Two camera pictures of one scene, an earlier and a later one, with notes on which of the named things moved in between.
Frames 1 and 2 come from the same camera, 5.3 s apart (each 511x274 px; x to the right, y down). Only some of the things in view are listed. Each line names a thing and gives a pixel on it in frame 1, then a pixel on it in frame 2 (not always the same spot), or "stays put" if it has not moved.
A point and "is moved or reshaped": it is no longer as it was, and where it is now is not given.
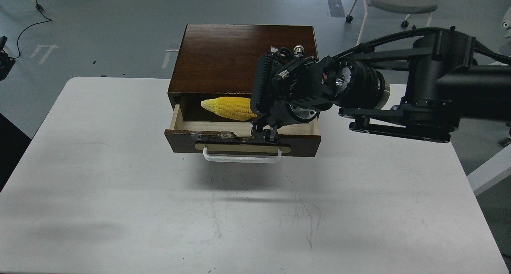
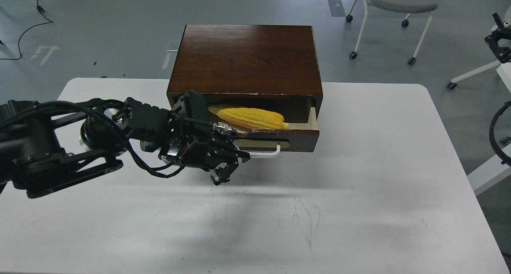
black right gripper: x=288 y=82 -> x=503 y=31
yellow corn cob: x=238 y=108 is moved or reshaped
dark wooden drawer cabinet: x=215 y=60 stays put
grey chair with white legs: x=406 y=0 stays put
